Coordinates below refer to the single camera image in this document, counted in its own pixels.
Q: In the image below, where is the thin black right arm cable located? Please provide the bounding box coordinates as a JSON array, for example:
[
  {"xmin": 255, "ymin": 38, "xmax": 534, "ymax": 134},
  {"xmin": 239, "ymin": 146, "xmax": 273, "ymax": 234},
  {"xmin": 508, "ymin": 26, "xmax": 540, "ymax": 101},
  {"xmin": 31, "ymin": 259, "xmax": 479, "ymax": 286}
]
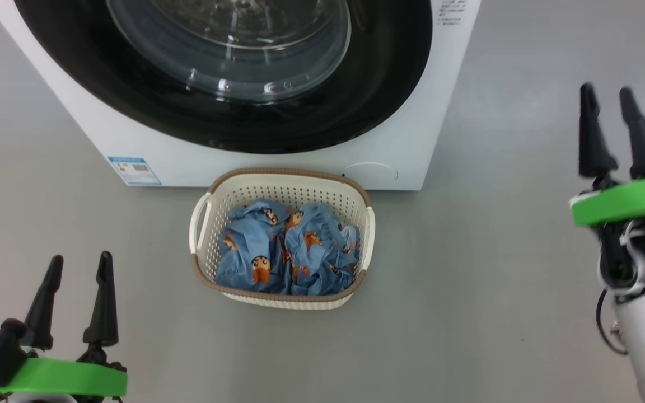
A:
[{"xmin": 596, "ymin": 288, "xmax": 630, "ymax": 355}]

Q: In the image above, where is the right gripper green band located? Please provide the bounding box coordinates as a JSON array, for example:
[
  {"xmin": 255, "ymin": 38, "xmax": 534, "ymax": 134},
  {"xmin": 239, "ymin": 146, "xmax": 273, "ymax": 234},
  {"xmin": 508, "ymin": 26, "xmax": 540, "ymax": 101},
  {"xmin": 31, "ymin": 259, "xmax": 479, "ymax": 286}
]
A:
[{"xmin": 571, "ymin": 83, "xmax": 645, "ymax": 300}]

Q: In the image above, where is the white front-load washing machine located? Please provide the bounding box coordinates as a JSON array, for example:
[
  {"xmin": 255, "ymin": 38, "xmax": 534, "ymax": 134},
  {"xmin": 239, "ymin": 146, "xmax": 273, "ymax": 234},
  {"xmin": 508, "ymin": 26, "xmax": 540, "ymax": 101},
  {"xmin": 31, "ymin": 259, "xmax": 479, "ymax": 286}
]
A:
[{"xmin": 0, "ymin": 0, "xmax": 483, "ymax": 191}]

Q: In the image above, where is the small printed text label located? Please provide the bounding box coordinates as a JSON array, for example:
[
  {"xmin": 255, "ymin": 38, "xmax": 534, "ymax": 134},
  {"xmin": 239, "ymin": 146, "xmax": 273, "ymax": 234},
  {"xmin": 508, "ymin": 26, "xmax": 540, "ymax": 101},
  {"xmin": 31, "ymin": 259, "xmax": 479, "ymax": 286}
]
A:
[{"xmin": 436, "ymin": 0, "xmax": 467, "ymax": 26}]

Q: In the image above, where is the cream perforated laundry basket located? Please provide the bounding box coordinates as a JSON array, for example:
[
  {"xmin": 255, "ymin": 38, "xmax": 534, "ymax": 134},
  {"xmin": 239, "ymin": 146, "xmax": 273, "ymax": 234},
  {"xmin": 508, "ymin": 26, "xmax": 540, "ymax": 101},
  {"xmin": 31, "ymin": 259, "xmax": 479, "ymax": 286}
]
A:
[{"xmin": 189, "ymin": 167, "xmax": 376, "ymax": 310}]

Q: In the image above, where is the blue energy label sticker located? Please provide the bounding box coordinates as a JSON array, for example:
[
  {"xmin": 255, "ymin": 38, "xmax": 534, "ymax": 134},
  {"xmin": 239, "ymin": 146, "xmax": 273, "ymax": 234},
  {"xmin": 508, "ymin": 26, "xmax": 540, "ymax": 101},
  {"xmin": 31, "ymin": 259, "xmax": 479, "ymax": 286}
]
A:
[{"xmin": 107, "ymin": 157, "xmax": 162, "ymax": 186}]

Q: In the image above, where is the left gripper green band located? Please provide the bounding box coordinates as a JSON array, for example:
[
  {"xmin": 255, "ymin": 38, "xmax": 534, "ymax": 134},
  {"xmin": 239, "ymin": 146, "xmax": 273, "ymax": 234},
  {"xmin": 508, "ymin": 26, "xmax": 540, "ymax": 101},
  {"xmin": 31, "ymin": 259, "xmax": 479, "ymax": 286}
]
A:
[{"xmin": 0, "ymin": 251, "xmax": 128, "ymax": 403}]

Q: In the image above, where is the round black glass washer door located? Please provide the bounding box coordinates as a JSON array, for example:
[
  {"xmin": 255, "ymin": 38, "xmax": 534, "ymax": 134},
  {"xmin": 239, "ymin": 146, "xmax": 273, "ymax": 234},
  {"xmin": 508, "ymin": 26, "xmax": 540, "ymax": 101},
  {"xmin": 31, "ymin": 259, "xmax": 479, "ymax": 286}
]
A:
[{"xmin": 13, "ymin": 0, "xmax": 433, "ymax": 154}]

